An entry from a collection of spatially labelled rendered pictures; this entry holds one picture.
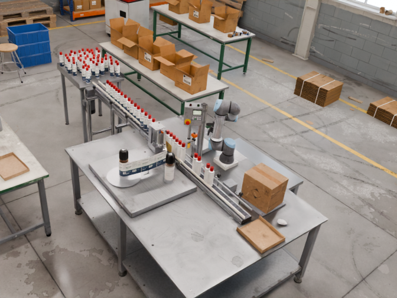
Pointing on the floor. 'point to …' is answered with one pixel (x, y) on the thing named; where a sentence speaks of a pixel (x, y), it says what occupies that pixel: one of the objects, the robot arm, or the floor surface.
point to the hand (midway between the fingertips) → (208, 138)
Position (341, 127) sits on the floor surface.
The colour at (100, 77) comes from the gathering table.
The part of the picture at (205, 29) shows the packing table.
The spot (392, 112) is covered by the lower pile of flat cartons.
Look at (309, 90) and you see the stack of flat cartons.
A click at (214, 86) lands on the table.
